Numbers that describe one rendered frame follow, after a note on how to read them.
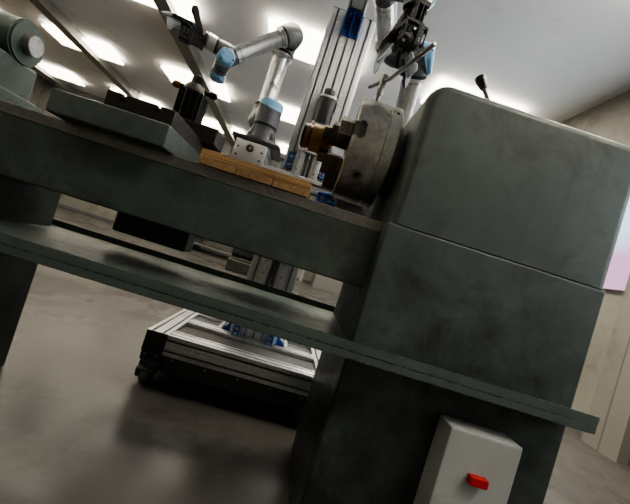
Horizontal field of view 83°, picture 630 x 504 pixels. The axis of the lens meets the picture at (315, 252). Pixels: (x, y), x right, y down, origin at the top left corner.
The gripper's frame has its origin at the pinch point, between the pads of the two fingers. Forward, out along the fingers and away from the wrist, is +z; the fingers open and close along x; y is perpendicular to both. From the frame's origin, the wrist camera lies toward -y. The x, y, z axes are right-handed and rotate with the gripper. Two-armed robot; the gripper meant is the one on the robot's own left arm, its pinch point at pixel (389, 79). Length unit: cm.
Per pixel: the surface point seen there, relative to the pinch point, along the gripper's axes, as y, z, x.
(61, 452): 7, 126, -61
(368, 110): 7.4, 12.4, -6.2
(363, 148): 11.2, 23.0, -5.7
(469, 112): 22.2, 7.0, 14.6
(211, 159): 4, 38, -43
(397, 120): 10.2, 12.6, 1.9
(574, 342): 45, 55, 53
